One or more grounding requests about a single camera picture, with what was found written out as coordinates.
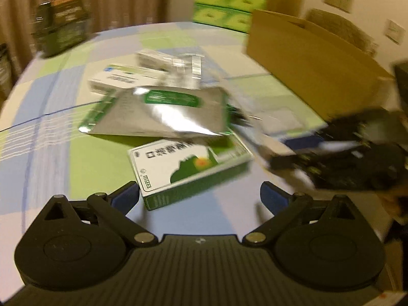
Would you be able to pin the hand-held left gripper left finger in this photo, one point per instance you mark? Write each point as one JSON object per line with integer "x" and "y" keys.
{"x": 126, "y": 196}

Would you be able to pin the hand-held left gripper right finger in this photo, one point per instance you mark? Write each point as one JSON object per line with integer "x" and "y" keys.
{"x": 272, "y": 197}

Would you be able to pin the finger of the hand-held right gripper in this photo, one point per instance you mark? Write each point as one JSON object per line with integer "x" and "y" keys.
{"x": 287, "y": 162}

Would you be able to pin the green and white medicine box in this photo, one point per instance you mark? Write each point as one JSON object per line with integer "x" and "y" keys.
{"x": 178, "y": 169}

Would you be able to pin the silver foil pouch green label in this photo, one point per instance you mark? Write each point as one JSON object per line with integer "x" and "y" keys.
{"x": 153, "y": 114}

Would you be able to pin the brown cardboard box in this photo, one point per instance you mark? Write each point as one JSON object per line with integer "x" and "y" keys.
{"x": 302, "y": 60}

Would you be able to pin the clear plastic tool package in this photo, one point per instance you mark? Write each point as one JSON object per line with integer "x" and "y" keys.
{"x": 191, "y": 70}

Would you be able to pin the white medicine box green stripe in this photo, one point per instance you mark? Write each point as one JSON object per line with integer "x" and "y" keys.
{"x": 118, "y": 78}

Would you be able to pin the quilted brown chair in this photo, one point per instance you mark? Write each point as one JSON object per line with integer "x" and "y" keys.
{"x": 344, "y": 27}

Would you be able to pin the small white medicine box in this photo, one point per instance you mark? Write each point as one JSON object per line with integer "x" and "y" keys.
{"x": 153, "y": 58}

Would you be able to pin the stack of green tissue packs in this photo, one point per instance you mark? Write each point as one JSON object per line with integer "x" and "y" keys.
{"x": 229, "y": 3}

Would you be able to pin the dark green plastic basket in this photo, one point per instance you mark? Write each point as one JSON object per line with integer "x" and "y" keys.
{"x": 60, "y": 25}

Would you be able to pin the brown curtain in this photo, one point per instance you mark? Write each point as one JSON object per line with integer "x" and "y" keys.
{"x": 127, "y": 0}

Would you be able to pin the beige wall switch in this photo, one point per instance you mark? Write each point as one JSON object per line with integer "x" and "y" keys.
{"x": 338, "y": 0}
{"x": 395, "y": 31}

